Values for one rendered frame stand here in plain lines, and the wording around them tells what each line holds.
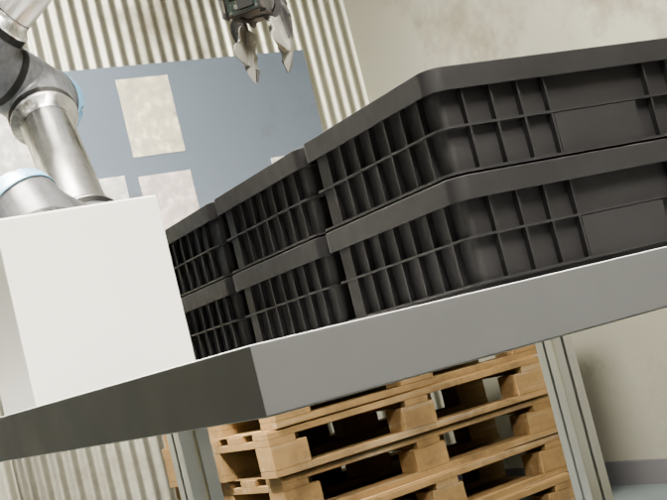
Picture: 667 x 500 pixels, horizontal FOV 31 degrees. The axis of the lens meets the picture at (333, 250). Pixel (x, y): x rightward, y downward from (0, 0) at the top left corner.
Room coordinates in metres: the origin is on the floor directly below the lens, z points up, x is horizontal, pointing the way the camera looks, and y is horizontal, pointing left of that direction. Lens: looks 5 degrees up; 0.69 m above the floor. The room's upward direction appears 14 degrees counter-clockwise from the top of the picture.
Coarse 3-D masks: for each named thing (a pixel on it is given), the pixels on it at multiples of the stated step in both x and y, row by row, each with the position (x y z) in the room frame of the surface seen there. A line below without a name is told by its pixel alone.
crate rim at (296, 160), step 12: (288, 156) 1.44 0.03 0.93; (300, 156) 1.43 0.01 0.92; (276, 168) 1.48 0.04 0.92; (288, 168) 1.45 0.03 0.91; (300, 168) 1.43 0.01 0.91; (252, 180) 1.54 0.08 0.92; (264, 180) 1.51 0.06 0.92; (276, 180) 1.48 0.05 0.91; (228, 192) 1.62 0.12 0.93; (240, 192) 1.59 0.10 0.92; (252, 192) 1.55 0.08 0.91; (216, 204) 1.66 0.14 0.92; (228, 204) 1.63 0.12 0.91
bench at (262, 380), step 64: (640, 256) 0.80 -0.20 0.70; (384, 320) 0.69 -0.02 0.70; (448, 320) 0.71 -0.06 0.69; (512, 320) 0.74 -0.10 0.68; (576, 320) 0.76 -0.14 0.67; (128, 384) 0.80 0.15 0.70; (192, 384) 0.72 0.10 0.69; (256, 384) 0.65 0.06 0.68; (320, 384) 0.66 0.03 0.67; (384, 384) 0.69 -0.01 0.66; (576, 384) 2.72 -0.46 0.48; (0, 448) 1.10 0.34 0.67; (64, 448) 0.94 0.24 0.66; (192, 448) 2.22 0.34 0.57; (576, 448) 2.71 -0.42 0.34
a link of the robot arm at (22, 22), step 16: (0, 0) 1.88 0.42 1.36; (16, 0) 1.88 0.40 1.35; (32, 0) 1.88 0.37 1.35; (48, 0) 1.90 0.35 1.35; (0, 16) 1.88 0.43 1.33; (16, 16) 1.89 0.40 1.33; (32, 16) 1.90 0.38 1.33; (0, 32) 1.88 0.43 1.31; (16, 32) 1.90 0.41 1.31; (0, 48) 1.90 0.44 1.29; (16, 48) 1.92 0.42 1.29; (0, 64) 1.91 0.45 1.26; (16, 64) 1.94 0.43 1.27; (0, 80) 1.93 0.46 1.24; (0, 96) 1.95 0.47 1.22
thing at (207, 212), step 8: (200, 208) 1.71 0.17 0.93; (208, 208) 1.69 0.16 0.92; (192, 216) 1.75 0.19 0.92; (200, 216) 1.72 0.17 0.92; (208, 216) 1.70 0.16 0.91; (216, 216) 1.69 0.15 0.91; (176, 224) 1.81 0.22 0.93; (184, 224) 1.78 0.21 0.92; (192, 224) 1.76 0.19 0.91; (200, 224) 1.73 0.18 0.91; (168, 232) 1.85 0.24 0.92; (176, 232) 1.82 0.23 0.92; (184, 232) 1.79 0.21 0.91; (168, 240) 1.86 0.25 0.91; (176, 240) 1.83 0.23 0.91
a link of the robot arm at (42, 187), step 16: (16, 176) 1.67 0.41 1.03; (32, 176) 1.67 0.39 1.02; (48, 176) 1.70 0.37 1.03; (0, 192) 1.64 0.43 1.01; (16, 192) 1.64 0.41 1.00; (32, 192) 1.63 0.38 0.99; (48, 192) 1.64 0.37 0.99; (64, 192) 1.69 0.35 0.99; (0, 208) 1.63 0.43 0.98; (16, 208) 1.62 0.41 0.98; (32, 208) 1.61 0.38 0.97
